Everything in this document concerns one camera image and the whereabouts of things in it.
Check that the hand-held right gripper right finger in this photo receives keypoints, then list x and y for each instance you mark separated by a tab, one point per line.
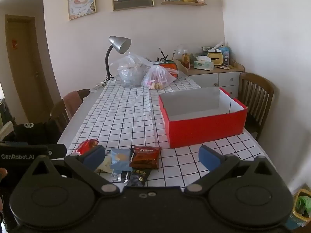
207	159

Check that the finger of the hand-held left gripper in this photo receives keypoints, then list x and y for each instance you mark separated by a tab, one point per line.
57	150

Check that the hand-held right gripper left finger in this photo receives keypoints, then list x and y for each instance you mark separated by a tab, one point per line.
96	156

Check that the cream snack packet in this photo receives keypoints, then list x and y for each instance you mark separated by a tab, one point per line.
105	165

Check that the red snack packet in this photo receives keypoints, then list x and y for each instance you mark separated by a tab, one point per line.
86	146

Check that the light blue snack packet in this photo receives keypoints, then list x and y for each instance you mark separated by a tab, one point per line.
120	159

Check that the red cardboard box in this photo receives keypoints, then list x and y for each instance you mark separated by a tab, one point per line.
206	128

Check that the black snack packet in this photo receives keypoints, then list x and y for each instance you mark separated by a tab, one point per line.
138	178

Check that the brown snack packet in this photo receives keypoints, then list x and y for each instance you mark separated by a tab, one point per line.
145	159

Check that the person's left hand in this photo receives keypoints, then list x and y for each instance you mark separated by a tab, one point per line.
2	173

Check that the black jacket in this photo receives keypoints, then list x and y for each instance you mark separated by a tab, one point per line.
31	131

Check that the brown wooden chair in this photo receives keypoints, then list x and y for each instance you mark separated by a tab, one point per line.
57	111
255	87

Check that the checked white tablecloth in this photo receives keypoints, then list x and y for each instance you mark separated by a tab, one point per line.
121	116

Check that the pink cloth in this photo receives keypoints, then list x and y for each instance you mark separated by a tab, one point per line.
71	102

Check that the white wooden cabinet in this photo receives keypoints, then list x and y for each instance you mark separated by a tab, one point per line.
206	80

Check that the clear plastic bag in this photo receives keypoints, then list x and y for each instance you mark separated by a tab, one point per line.
130	75

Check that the brown wooden door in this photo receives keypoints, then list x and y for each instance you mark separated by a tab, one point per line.
24	65

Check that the green tissue box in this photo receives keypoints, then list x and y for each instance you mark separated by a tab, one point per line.
203	65

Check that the pink plastic bag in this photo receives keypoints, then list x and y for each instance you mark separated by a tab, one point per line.
158	77

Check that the orange storage container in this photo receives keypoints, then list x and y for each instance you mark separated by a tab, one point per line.
167	66

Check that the yellow tissue holder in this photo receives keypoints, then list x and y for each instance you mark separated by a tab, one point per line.
216	57

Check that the amber liquid bottle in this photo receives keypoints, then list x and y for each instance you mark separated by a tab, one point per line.
185	59

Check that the waste basket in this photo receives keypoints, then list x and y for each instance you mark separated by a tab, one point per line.
302	206

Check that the blue packaged item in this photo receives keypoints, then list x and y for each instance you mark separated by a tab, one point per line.
226	54

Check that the paint brush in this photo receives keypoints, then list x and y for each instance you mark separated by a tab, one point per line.
173	54

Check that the black brush stand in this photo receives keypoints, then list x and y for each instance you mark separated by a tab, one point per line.
162	58

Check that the clear glass jar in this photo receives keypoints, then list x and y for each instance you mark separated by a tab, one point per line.
180	49

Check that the white tube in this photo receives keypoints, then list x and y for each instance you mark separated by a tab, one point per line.
217	45

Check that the grey desk lamp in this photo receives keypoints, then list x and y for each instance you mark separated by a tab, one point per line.
119	43

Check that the framed food picture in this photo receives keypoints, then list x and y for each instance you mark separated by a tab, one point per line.
81	0

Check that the wooden wall shelf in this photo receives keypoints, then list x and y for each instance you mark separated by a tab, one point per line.
184	3

